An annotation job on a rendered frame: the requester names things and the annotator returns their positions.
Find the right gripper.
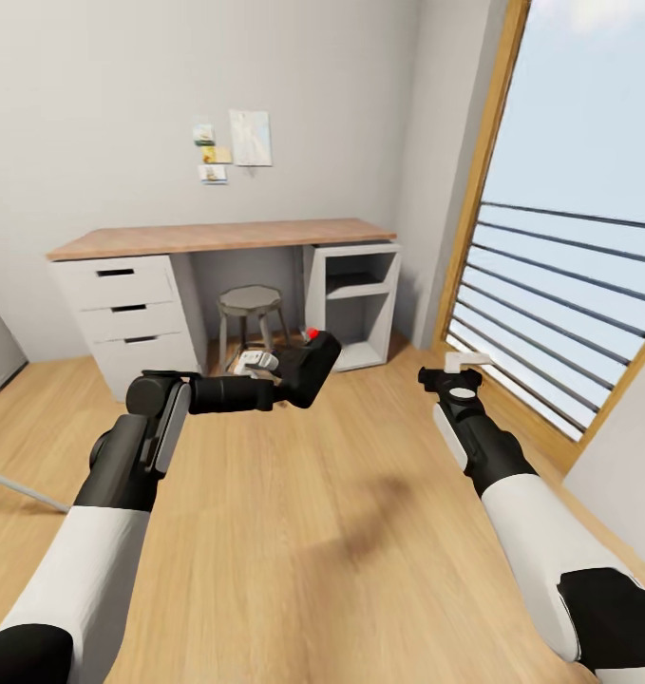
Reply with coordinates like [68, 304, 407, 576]
[418, 367, 483, 395]

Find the camera tripod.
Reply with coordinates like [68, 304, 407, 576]
[0, 476, 70, 513]

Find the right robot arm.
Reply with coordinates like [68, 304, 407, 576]
[418, 352, 645, 684]

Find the digital camera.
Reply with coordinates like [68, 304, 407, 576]
[270, 329, 342, 409]

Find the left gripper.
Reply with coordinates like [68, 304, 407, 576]
[219, 375, 303, 412]

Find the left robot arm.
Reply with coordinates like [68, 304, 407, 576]
[0, 351, 303, 684]

